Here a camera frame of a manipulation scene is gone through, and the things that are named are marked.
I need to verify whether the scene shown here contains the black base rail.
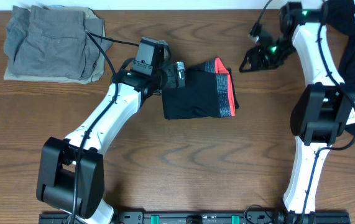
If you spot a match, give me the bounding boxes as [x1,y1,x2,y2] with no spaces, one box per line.
[39,210,351,224]

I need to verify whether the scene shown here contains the folded grey trousers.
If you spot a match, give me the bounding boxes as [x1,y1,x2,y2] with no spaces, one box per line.
[3,5,115,81]

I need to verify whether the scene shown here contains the black garment pile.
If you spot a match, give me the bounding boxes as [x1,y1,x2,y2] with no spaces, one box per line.
[323,0,355,138]

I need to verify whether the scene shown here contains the black leggings with red waistband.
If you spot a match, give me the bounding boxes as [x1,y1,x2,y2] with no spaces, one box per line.
[162,57,239,120]

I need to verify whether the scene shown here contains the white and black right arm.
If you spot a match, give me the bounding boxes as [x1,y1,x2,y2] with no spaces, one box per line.
[239,1,355,224]

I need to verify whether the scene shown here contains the folded beige garment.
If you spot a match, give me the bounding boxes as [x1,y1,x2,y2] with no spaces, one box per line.
[3,5,106,85]

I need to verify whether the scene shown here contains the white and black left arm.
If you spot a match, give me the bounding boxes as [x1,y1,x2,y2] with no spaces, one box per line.
[36,62,186,223]

